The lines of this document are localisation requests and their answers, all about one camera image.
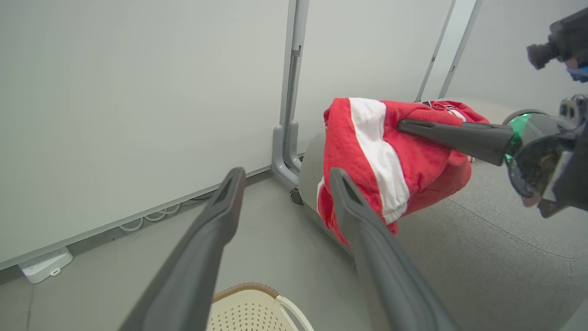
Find white looped cable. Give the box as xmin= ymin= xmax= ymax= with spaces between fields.
xmin=118 ymin=203 xmax=181 ymax=232

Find grey fabric sofa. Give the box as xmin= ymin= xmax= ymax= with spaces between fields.
xmin=298 ymin=96 xmax=588 ymax=331

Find grey partition post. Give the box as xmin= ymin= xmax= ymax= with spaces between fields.
xmin=271 ymin=0 xmax=310 ymax=189
xmin=415 ymin=0 xmax=484 ymax=103

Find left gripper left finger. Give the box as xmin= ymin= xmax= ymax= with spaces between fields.
xmin=118 ymin=166 xmax=247 ymax=331

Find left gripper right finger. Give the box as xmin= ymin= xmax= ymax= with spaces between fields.
xmin=329 ymin=167 xmax=461 ymax=331

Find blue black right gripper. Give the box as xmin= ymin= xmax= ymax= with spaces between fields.
xmin=397 ymin=94 xmax=588 ymax=219

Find white power strip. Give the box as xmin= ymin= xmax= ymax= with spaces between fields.
xmin=18 ymin=247 xmax=74 ymax=285

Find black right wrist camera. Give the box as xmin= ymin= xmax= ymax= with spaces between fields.
xmin=526 ymin=6 xmax=588 ymax=84

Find red and white garment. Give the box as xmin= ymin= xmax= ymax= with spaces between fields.
xmin=317 ymin=97 xmax=490 ymax=247

